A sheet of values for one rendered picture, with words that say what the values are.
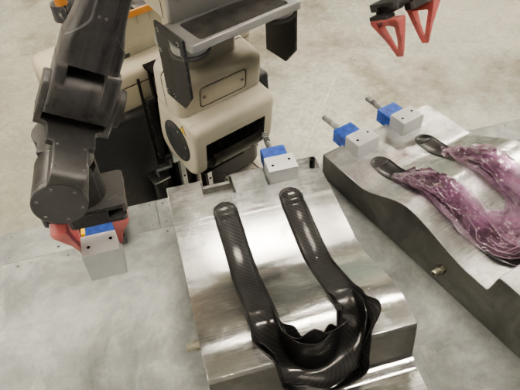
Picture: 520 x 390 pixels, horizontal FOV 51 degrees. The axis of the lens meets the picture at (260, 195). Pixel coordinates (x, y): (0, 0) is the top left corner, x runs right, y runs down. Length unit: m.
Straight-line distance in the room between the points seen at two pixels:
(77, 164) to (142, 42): 0.88
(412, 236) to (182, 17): 0.56
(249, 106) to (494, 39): 2.15
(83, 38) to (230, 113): 0.67
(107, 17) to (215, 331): 0.38
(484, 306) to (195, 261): 0.42
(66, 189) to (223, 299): 0.28
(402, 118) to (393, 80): 1.70
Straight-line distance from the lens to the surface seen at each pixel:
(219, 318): 0.71
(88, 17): 0.57
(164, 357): 0.83
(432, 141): 1.07
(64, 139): 0.60
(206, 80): 1.17
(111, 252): 0.76
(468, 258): 0.86
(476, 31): 3.26
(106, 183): 0.72
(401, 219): 0.90
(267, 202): 0.87
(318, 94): 2.64
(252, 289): 0.76
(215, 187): 0.93
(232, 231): 0.85
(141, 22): 1.41
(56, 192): 0.58
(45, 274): 0.98
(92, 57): 0.58
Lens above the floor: 1.52
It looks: 45 degrees down
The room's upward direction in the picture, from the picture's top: 4 degrees counter-clockwise
